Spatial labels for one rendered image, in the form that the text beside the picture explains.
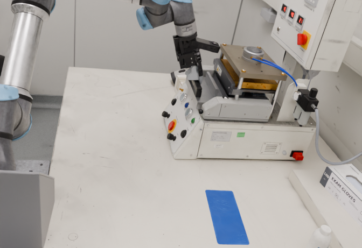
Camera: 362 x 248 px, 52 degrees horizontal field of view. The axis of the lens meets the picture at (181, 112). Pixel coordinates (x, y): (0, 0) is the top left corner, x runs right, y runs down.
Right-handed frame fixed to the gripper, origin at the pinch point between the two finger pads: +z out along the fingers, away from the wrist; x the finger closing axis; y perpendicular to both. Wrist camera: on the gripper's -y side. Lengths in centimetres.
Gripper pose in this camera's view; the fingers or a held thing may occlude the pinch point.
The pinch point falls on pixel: (201, 80)
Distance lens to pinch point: 144.6
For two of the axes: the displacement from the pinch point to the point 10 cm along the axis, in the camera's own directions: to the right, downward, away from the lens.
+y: -9.7, 2.5, -0.4
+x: 1.7, 5.2, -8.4
